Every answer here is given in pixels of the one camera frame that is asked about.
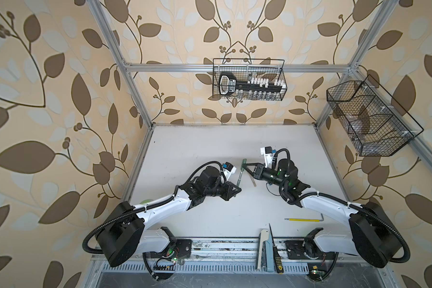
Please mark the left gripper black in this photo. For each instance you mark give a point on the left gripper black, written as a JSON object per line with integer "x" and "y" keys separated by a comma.
{"x": 229, "y": 193}

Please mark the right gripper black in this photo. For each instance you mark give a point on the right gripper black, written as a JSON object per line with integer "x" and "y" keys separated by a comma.
{"x": 258, "y": 171}

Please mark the green pen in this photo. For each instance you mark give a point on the green pen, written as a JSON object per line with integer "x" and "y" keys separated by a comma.
{"x": 239, "y": 178}

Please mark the green pen cap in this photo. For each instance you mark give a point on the green pen cap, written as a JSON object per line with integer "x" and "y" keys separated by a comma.
{"x": 243, "y": 165}

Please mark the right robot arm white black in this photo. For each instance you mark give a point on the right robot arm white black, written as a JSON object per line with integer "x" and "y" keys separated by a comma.
{"x": 368, "y": 232}

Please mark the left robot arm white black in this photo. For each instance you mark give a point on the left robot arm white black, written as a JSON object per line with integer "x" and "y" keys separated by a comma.
{"x": 128, "y": 230}

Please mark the beige blue utility tool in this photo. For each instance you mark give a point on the beige blue utility tool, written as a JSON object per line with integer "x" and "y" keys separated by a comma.
{"x": 265, "y": 258}

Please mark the green white tape roll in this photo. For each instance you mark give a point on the green white tape roll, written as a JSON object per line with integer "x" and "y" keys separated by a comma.
{"x": 146, "y": 202}

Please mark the black screwdriver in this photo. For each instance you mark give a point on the black screwdriver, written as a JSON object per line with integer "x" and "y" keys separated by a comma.
{"x": 277, "y": 259}

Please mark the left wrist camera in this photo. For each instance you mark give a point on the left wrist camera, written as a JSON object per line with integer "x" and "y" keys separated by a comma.
{"x": 228, "y": 170}

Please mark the aluminium front rail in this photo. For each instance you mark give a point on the aluminium front rail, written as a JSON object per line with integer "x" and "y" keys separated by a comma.
{"x": 215, "y": 256}

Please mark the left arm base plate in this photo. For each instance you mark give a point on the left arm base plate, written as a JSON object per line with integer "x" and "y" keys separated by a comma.
{"x": 180, "y": 249}

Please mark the black socket set rail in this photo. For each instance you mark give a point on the black socket set rail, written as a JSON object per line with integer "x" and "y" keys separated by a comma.
{"x": 228, "y": 84}

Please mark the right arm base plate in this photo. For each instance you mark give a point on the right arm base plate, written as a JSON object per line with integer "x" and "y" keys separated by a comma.
{"x": 300, "y": 250}

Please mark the back wire basket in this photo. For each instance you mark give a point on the back wire basket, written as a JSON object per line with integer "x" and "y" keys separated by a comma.
{"x": 259, "y": 67}

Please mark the wire basket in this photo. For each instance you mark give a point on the wire basket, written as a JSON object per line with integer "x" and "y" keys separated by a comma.
{"x": 376, "y": 123}
{"x": 259, "y": 67}

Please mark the right wire basket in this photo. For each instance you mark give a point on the right wire basket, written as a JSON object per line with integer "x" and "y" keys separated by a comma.
{"x": 376, "y": 123}

